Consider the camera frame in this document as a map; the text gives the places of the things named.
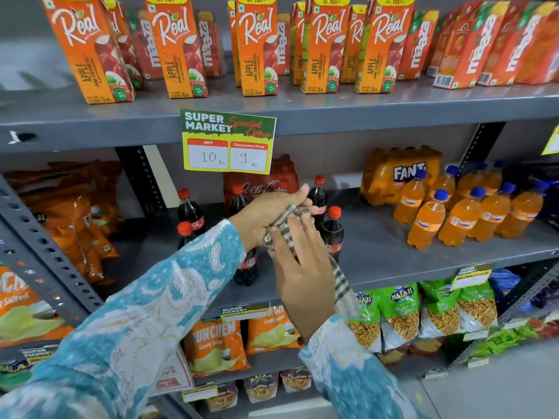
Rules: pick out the person's left hand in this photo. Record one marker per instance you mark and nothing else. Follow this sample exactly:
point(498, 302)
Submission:
point(257, 215)

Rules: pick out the person's right hand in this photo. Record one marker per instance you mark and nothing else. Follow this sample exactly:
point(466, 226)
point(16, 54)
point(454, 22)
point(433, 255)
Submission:
point(305, 283)

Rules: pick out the person's left fingers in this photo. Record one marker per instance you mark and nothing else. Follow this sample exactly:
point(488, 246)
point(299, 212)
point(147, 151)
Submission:
point(297, 197)

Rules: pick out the person's right middle finger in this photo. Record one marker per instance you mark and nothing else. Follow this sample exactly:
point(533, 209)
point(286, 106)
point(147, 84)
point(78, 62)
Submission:
point(313, 233)

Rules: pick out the person's right thumb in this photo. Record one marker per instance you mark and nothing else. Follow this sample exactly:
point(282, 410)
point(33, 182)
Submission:
point(277, 242)

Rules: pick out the checkered grey cleaning cloth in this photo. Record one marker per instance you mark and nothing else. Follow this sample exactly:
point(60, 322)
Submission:
point(345, 292)

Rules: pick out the person's left forearm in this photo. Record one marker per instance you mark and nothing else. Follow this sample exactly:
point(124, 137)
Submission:
point(131, 327)

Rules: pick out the person's right forearm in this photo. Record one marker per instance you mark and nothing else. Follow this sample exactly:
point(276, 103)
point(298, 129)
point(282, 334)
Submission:
point(353, 379)

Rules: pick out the group of dark cola bottles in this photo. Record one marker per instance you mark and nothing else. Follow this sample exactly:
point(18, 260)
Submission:
point(332, 235)

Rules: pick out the red shrink-wrapped cola pack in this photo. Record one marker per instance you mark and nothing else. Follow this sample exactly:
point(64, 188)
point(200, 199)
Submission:
point(262, 178)

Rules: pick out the small shelf price tag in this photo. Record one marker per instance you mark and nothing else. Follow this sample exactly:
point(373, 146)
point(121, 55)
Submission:
point(471, 277)
point(39, 355)
point(198, 393)
point(244, 312)

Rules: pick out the green and yellow price sign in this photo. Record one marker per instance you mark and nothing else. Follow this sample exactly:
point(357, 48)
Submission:
point(227, 141)

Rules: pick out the orange salted chips bag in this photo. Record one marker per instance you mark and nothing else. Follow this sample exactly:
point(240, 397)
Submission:
point(214, 349)
point(26, 314)
point(270, 331)

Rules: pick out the orange shrink-wrapped soda pack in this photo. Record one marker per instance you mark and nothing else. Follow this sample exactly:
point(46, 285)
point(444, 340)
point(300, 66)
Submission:
point(388, 174)

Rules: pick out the green snack packet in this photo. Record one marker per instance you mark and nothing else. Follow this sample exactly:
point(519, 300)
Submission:
point(366, 322)
point(478, 305)
point(439, 309)
point(399, 314)

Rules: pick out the grey metal shelving rack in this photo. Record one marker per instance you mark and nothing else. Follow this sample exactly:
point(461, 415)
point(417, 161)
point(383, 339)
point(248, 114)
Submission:
point(393, 104)

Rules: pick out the clear mixed snack packet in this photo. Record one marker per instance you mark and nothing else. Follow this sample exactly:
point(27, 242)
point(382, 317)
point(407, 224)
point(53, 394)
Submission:
point(261, 388)
point(297, 379)
point(222, 397)

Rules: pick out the group of orange soda bottles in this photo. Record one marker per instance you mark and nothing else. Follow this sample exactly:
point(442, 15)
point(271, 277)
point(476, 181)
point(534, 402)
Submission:
point(463, 218)

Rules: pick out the row of orange juice cartons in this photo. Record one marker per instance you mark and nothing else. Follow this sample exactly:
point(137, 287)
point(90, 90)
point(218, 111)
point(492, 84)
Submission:
point(257, 47)

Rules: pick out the red and white paper sign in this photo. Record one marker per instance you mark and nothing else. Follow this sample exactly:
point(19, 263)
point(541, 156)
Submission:
point(174, 373)

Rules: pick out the blue snack packet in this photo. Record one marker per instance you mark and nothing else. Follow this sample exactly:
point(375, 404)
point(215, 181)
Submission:
point(504, 283)

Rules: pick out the pile of orange snack bags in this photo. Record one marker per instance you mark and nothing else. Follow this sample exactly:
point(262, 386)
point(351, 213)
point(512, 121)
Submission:
point(65, 213)

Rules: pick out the light green snack packets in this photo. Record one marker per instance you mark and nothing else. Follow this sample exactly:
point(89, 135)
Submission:
point(502, 340)

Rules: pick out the row of red drink cartons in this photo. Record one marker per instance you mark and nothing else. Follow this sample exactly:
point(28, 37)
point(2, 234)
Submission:
point(493, 43)

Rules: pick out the yellow shelf price tag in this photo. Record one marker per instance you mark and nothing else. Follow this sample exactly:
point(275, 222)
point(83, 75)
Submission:
point(552, 141)

